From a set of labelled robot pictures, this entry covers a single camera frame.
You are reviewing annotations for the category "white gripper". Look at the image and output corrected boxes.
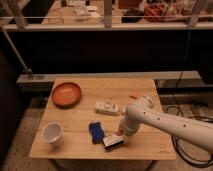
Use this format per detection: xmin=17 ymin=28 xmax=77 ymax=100
xmin=118 ymin=118 xmax=135 ymax=137

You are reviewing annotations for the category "black and white eraser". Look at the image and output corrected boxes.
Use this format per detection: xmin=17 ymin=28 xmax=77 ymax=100
xmin=103 ymin=134 xmax=124 ymax=149

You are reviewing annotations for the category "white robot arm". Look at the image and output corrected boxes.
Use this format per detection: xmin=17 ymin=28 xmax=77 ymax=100
xmin=119 ymin=96 xmax=213 ymax=154

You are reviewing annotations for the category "wooden table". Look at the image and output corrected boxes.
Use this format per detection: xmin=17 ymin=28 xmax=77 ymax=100
xmin=30 ymin=78 xmax=176 ymax=160

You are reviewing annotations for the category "orange plate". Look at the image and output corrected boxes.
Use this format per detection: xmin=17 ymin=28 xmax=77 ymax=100
xmin=51 ymin=82 xmax=81 ymax=107

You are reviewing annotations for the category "white cup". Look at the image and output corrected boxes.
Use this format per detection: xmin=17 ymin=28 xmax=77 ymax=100
xmin=41 ymin=122 xmax=63 ymax=147

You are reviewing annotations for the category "black floor cable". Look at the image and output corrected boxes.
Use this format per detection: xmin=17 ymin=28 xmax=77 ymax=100
xmin=165 ymin=105 xmax=213 ymax=169

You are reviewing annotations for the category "metal window rail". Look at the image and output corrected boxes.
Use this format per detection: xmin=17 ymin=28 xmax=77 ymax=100
xmin=0 ymin=21 xmax=213 ymax=33

